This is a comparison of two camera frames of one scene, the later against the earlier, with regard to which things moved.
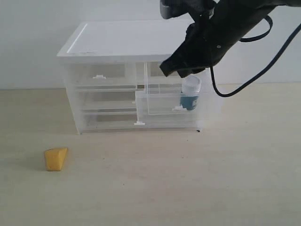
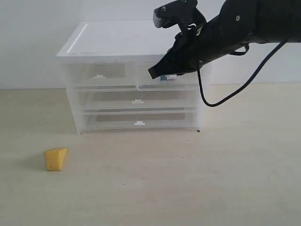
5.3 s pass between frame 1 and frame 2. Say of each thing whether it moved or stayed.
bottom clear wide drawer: stayed
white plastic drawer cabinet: stayed
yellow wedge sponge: stayed
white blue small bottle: moved
